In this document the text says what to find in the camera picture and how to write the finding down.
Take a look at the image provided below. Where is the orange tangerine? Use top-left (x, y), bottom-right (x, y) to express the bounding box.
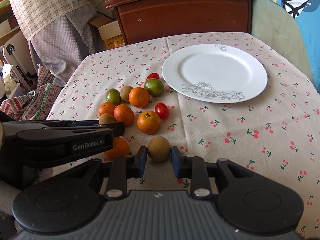
top-left (98, 102), bottom-right (116, 116)
top-left (129, 87), bottom-right (150, 108)
top-left (113, 104), bottom-right (135, 126)
top-left (104, 137), bottom-right (130, 161)
top-left (137, 111), bottom-right (162, 134)

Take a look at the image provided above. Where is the brown kiwi fruit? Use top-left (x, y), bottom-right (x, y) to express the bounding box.
top-left (147, 136), bottom-right (171, 162)
top-left (120, 86), bottom-right (133, 102)
top-left (99, 113), bottom-right (117, 125)

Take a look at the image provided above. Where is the red cherry tomato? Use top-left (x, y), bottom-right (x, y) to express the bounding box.
top-left (155, 103), bottom-right (169, 120)
top-left (146, 73), bottom-right (160, 80)

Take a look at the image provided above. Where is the green citrus fruit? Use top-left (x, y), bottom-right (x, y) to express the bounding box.
top-left (106, 88), bottom-right (121, 106)
top-left (144, 79), bottom-right (164, 96)

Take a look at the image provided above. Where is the striped patterned blanket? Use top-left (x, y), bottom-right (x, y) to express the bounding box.
top-left (1, 65), bottom-right (61, 120)

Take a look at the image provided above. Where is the cherry print tablecloth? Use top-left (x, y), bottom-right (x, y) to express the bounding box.
top-left (48, 33), bottom-right (319, 238)

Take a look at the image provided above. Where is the white floral plate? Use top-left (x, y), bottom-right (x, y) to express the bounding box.
top-left (162, 44), bottom-right (267, 103)

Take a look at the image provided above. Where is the checkered cloth cover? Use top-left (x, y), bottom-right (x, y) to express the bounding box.
top-left (9, 0), bottom-right (105, 87)

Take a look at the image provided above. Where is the cardboard box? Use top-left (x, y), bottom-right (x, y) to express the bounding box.
top-left (89, 16), bottom-right (125, 50)

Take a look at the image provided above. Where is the brown wooden cabinet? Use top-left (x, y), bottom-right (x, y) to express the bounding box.
top-left (104, 0), bottom-right (253, 44)

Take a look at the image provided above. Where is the green sofa cover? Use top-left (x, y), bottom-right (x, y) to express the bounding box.
top-left (251, 0), bottom-right (314, 83)

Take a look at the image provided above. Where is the blue cartoon pillow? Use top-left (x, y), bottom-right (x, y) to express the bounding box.
top-left (270, 0), bottom-right (319, 89)

